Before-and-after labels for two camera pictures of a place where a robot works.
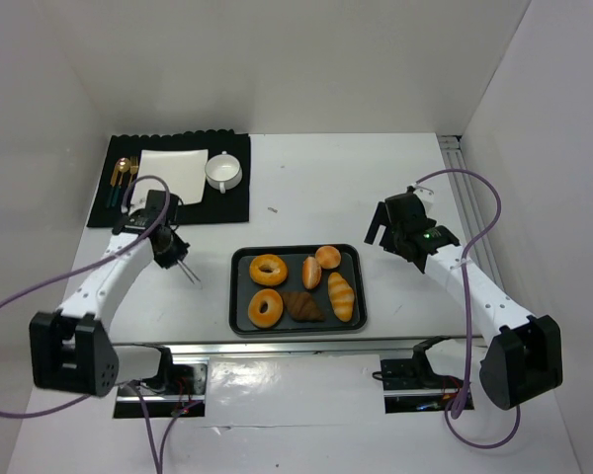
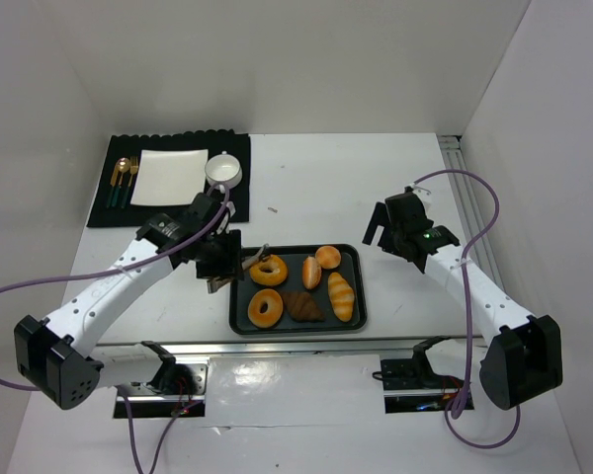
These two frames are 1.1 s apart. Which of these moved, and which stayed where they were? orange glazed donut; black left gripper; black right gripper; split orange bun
Moved: black left gripper
Stayed: black right gripper; split orange bun; orange glazed donut
